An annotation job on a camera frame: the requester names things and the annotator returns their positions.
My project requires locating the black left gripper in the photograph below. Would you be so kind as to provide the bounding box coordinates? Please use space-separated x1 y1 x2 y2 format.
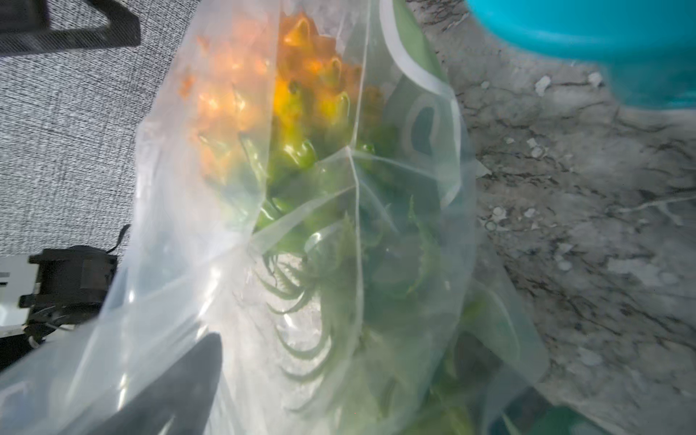
18 246 118 343

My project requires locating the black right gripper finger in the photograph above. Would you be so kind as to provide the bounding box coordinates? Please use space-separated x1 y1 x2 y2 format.
62 333 223 434

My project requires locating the clear zip-top bag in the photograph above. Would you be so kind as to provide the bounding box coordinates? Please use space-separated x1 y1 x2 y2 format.
1 1 548 434

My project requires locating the teal plastic basket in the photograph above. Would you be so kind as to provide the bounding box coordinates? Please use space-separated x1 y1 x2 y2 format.
469 0 695 110

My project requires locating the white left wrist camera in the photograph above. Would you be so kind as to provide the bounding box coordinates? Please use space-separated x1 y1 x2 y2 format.
0 255 38 338

